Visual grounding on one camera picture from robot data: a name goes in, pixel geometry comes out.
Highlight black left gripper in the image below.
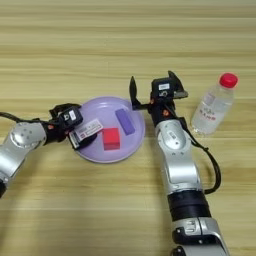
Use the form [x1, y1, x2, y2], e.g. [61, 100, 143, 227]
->
[41, 102, 99, 150]

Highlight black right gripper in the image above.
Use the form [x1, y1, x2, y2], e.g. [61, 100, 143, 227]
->
[129, 70, 189, 127]

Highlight small white red card box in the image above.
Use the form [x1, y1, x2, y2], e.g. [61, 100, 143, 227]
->
[68, 118, 104, 141]

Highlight red cube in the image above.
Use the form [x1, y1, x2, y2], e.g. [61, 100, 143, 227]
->
[101, 127, 121, 151]

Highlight clear bottle with red cap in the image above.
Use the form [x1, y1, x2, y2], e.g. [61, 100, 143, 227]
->
[190, 72, 239, 137]

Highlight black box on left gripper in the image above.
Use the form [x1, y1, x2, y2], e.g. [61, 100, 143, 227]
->
[59, 107, 84, 129]

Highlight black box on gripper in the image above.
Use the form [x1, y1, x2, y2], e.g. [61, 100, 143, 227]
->
[151, 77, 175, 98]
[59, 107, 84, 129]

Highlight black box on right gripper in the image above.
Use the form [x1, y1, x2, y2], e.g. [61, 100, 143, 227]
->
[151, 77, 175, 98]

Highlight purple round plate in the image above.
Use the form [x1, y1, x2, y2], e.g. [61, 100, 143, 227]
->
[73, 96, 146, 164]

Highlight purple rectangular block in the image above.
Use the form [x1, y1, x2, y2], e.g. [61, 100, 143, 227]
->
[114, 108, 137, 136]

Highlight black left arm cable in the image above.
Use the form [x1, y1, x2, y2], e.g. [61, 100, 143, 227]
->
[0, 111, 51, 125]

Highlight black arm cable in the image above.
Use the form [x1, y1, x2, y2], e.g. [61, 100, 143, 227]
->
[164, 99, 222, 195]
[0, 111, 51, 125]

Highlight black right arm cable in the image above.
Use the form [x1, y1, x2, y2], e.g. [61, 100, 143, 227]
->
[164, 99, 222, 195]

